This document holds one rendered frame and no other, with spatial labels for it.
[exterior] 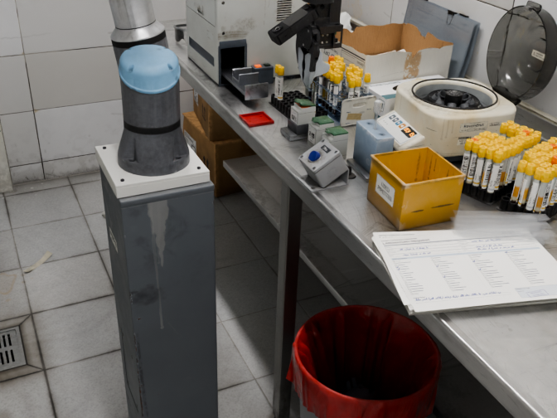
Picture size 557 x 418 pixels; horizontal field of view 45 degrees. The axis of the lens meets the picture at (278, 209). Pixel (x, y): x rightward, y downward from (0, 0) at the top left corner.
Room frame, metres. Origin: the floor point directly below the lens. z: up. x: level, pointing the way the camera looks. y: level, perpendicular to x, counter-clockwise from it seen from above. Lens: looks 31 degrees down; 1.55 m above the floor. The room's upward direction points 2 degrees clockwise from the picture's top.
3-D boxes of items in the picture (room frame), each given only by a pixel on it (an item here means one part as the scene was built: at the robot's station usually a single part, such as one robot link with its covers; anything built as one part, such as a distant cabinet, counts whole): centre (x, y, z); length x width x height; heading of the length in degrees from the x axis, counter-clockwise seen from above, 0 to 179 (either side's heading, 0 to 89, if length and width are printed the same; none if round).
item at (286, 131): (1.49, -0.05, 0.89); 0.09 x 0.05 x 0.04; 116
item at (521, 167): (1.15, -0.47, 0.93); 0.02 x 0.02 x 0.11
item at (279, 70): (1.64, -0.04, 0.93); 0.17 x 0.09 x 0.11; 27
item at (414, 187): (1.15, -0.26, 0.93); 0.13 x 0.13 x 0.10; 22
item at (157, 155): (1.27, 0.27, 0.95); 0.15 x 0.15 x 0.10
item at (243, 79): (1.76, 0.11, 0.92); 0.21 x 0.07 x 0.05; 26
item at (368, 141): (1.31, -0.20, 0.92); 0.10 x 0.07 x 0.10; 21
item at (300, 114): (1.49, -0.05, 0.92); 0.05 x 0.04 x 0.06; 116
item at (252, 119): (1.57, 0.06, 0.88); 0.07 x 0.07 x 0.01; 26
